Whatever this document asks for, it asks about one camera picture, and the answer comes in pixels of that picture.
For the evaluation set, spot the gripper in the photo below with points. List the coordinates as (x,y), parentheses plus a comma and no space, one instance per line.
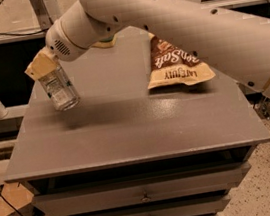
(58,41)

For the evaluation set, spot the silver 7up soda can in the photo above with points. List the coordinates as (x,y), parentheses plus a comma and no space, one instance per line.
(60,89)

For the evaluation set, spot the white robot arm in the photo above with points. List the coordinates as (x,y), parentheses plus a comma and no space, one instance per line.
(234,43)

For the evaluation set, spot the green yellow sponge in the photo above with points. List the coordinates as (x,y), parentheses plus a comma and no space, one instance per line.
(105,43)

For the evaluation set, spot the brown yellow chip bag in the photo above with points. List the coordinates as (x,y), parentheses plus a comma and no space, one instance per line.
(171,65)

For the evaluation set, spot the grey drawer cabinet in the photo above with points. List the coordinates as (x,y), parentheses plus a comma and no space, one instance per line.
(121,131)

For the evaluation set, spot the top grey drawer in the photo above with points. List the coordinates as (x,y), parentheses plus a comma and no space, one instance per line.
(75,202)

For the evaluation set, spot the grey metal frame post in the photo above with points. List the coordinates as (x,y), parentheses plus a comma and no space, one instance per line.
(46,11)

